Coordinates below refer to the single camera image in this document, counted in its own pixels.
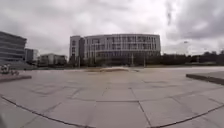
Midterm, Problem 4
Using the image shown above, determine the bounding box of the pale low mound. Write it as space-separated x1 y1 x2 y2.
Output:
85 66 141 73

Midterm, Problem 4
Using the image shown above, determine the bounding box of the large curved grey building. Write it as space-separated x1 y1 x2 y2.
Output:
69 33 162 66

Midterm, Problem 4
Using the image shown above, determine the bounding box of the grey paved plaza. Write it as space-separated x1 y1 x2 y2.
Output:
0 67 224 128

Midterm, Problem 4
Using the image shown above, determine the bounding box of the low pale building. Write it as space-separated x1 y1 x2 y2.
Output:
37 53 68 66

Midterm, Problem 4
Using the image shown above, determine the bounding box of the row of dark trees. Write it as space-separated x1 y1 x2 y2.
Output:
146 49 224 66

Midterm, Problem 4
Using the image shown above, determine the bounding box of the pale tall building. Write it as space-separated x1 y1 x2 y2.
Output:
24 48 40 64

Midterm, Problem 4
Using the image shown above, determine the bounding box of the dark raised kerb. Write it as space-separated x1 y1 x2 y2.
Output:
185 73 224 86

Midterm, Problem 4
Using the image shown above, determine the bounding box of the dark grey building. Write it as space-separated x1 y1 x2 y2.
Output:
0 30 28 64

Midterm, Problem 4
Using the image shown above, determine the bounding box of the grass lawn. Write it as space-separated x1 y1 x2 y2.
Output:
199 70 224 80

